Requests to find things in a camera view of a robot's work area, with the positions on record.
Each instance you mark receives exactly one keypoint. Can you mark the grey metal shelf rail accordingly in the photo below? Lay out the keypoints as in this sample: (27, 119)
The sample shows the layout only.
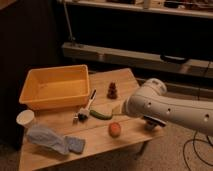
(135, 59)

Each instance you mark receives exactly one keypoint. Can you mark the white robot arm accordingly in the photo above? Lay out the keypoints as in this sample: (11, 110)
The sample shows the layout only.
(149, 100)

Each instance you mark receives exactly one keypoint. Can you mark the blue sponge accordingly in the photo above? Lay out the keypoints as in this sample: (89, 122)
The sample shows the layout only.
(75, 145)

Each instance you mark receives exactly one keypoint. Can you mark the white paper cup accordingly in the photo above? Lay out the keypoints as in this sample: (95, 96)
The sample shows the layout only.
(26, 118)

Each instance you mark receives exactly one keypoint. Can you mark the metal stand pole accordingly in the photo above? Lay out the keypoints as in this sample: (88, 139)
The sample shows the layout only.
(71, 37)

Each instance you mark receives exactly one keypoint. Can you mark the orange round toy food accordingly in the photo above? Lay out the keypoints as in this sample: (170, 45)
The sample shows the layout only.
(114, 129)

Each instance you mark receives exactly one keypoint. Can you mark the white handled dish brush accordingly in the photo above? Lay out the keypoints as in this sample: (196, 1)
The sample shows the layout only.
(83, 113)

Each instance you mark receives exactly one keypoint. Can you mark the small brown bottle toy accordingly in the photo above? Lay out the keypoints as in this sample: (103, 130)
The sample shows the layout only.
(75, 120)

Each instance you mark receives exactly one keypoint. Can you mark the low wooden table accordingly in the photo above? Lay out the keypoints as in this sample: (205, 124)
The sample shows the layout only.
(94, 131)

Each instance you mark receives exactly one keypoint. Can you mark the yellow plastic bin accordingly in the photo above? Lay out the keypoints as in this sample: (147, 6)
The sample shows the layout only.
(56, 87)

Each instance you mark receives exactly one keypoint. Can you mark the striped block toy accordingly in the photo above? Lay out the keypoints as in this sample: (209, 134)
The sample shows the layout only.
(151, 123)

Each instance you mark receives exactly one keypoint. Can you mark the brown stacked toy figure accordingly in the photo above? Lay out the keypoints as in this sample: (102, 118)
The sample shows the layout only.
(112, 91)

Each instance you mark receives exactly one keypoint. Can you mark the light blue cloth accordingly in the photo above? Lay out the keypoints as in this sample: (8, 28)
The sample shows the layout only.
(44, 136)

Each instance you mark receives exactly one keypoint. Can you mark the green cucumber toy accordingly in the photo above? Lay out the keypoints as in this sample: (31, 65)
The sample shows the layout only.
(100, 115)

